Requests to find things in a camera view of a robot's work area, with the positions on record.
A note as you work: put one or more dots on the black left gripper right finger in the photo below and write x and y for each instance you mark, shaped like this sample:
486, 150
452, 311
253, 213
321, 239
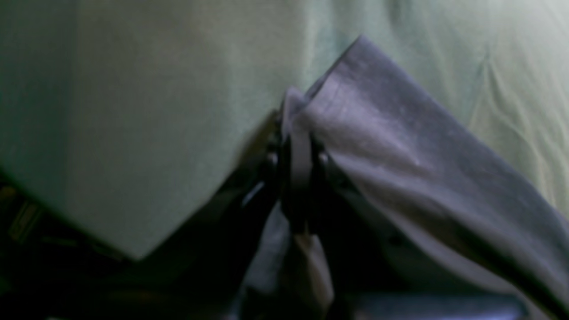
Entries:
378, 273

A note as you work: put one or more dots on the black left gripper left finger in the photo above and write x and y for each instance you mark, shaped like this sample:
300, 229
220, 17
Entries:
196, 273

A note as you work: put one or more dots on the grey t-shirt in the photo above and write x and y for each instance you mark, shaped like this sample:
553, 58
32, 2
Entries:
454, 198

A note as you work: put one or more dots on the green table cloth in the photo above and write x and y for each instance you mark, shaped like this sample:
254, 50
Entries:
124, 116

